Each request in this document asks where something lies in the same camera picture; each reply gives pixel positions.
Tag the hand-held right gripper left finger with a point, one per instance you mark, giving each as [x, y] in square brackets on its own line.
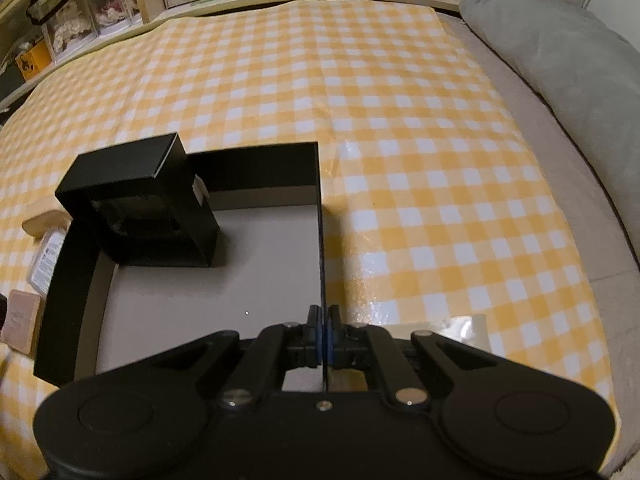
[316, 342]

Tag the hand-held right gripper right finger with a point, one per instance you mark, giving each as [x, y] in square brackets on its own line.
[331, 344]

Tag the shallow black cardboard tray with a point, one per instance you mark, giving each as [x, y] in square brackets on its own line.
[210, 300]

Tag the clear packet with round tin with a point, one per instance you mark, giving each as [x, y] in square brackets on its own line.
[47, 260]

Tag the beige oval wooden box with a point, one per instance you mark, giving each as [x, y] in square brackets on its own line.
[47, 222]

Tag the pink square case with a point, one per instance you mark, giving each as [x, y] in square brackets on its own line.
[20, 320]

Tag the yellow white checked mat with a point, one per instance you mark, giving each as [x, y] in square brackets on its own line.
[350, 85]

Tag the small black open box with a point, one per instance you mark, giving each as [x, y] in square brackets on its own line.
[125, 160]

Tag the beige bed sheet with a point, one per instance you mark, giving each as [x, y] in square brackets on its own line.
[575, 200]

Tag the grey pillow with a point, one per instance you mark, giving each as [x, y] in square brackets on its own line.
[550, 60]

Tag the clear case with cream doll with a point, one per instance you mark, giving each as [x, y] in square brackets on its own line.
[70, 30]

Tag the yellow and black box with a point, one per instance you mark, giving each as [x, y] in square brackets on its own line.
[32, 60]

